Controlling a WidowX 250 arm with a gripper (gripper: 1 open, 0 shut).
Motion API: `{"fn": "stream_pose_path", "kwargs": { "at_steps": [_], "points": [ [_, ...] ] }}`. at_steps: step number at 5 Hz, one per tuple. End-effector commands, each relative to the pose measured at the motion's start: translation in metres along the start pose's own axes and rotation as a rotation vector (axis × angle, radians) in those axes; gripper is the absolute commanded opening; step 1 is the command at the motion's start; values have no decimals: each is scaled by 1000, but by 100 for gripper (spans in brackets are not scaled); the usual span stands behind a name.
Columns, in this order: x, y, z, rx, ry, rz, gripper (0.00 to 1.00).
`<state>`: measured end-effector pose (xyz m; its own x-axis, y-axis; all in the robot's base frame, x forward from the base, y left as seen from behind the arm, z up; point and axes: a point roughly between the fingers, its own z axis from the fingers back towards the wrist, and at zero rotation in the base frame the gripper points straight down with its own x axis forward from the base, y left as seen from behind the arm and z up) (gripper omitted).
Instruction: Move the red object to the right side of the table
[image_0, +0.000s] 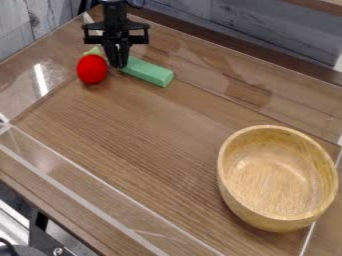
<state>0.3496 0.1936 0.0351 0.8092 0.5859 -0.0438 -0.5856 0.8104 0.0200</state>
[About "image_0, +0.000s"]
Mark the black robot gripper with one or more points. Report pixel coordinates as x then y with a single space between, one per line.
121 36

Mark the red toy strawberry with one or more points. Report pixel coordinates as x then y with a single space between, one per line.
91 68

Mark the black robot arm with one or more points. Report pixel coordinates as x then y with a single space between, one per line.
115 17

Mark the green rectangular block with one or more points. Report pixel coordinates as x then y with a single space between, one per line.
149 72

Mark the wooden bowl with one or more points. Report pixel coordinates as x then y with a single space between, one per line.
277 177

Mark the clear acrylic tray wall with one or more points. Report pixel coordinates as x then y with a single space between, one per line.
117 158

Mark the black table leg bracket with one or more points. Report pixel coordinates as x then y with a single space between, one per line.
53 240

